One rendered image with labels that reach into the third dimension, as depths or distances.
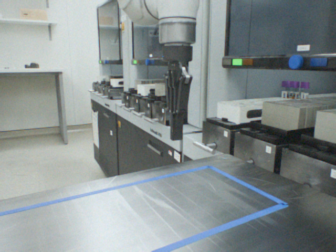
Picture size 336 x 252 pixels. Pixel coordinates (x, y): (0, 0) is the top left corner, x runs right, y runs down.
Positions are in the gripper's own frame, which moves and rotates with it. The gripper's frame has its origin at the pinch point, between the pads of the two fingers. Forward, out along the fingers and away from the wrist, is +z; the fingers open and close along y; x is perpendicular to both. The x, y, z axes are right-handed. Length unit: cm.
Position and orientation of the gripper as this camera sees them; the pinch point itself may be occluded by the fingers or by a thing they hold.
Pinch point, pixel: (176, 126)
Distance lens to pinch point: 73.1
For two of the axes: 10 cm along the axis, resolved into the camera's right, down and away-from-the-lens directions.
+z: 0.0, 9.8, 2.1
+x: -9.3, 0.8, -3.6
